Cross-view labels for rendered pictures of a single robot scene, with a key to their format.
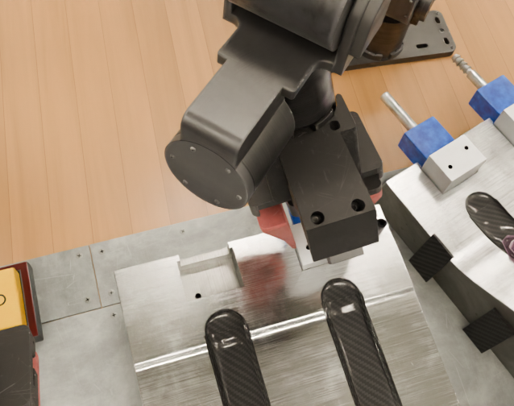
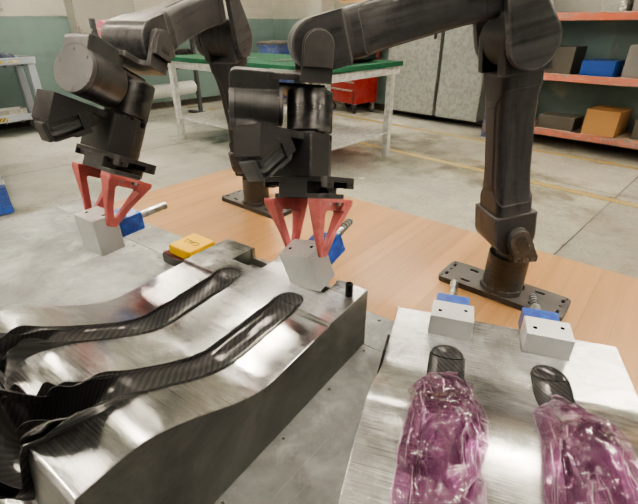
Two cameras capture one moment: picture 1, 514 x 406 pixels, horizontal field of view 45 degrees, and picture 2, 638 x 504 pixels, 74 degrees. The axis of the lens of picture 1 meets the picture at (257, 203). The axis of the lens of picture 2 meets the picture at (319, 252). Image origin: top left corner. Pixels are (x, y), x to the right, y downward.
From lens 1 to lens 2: 0.54 m
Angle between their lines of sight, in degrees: 52
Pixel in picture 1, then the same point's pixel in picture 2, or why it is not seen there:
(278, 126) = (265, 95)
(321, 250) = (236, 148)
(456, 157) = (451, 309)
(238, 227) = not seen: hidden behind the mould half
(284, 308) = (259, 285)
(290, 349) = (237, 298)
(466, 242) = (409, 358)
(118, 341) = not seen: hidden behind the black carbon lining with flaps
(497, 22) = (625, 332)
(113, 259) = not seen: hidden behind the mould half
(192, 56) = (386, 246)
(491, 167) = (484, 346)
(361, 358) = (259, 329)
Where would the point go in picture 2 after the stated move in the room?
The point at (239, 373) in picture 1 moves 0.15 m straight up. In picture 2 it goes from (208, 292) to (192, 183)
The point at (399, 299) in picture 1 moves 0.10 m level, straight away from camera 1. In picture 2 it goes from (314, 323) to (401, 331)
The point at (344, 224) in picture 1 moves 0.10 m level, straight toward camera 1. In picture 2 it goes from (247, 129) to (149, 133)
